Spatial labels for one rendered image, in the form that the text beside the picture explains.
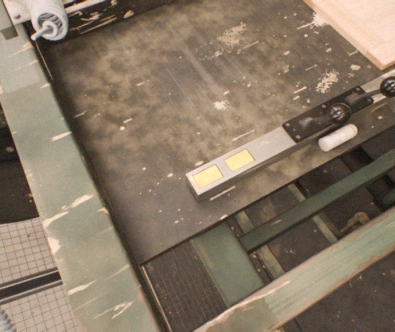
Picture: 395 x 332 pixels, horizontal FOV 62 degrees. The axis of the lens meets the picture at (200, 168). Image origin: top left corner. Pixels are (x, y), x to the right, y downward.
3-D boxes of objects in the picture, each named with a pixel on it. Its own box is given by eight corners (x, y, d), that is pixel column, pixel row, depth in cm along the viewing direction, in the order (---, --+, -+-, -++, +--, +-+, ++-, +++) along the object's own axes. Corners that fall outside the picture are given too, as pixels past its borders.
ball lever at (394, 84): (359, 105, 70) (413, 89, 57) (345, 112, 69) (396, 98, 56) (352, 89, 70) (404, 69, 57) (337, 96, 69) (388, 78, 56)
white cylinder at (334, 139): (325, 154, 68) (355, 138, 70) (330, 147, 66) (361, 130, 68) (316, 143, 70) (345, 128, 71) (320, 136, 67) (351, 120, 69)
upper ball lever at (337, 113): (314, 129, 68) (359, 118, 55) (299, 137, 67) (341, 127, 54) (306, 112, 67) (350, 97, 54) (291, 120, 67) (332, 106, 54)
